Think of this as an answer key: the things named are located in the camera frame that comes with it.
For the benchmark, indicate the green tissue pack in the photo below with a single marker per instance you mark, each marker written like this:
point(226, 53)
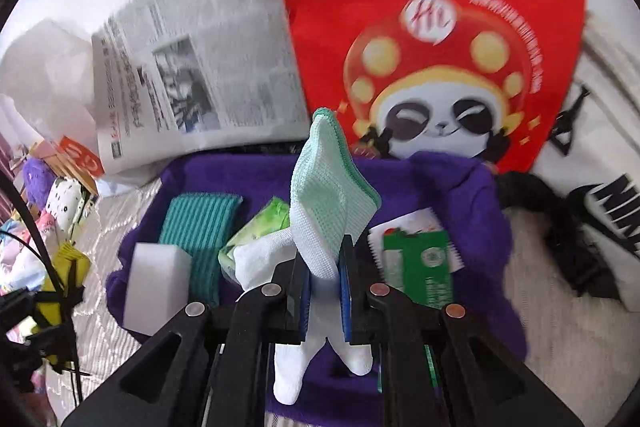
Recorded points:
point(273, 217)

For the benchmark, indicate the red panda paper bag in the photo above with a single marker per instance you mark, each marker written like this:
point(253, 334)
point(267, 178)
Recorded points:
point(481, 79)

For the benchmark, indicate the white Miniso plastic bag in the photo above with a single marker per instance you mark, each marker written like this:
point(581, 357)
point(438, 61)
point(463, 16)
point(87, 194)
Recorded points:
point(48, 74)

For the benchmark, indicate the striped quilted mattress cover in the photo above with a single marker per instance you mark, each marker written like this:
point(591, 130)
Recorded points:
point(585, 349)

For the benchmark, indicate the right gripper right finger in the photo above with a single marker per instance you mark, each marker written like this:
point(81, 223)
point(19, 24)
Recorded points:
point(438, 367)

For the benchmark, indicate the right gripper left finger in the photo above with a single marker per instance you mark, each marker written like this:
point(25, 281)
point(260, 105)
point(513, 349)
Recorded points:
point(207, 366)

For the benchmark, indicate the yellow black pouch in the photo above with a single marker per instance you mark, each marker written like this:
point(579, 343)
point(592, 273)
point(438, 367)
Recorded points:
point(57, 286)

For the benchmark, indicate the colourful bedding pile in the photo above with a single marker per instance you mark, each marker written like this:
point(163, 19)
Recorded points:
point(58, 194)

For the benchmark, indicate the small white fruit sachet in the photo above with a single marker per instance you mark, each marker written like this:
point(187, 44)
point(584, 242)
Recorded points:
point(422, 220)

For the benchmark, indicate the green snack packet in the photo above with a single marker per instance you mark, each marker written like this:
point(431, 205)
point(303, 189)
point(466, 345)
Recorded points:
point(418, 265)

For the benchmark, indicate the purple towel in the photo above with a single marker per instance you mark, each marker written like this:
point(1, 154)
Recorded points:
point(460, 190)

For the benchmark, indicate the folded newspaper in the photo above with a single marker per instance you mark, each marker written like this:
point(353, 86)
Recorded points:
point(174, 77)

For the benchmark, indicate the white mint sock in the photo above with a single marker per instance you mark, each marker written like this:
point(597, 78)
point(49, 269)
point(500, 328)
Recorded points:
point(329, 200)

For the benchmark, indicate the white Nike waist bag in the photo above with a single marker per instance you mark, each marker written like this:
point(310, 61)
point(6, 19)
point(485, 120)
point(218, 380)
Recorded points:
point(585, 180)

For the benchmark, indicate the teal striped cloth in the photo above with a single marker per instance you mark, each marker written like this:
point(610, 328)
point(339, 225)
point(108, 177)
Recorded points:
point(200, 224)

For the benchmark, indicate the white sponge block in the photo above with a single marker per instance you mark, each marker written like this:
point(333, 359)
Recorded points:
point(158, 287)

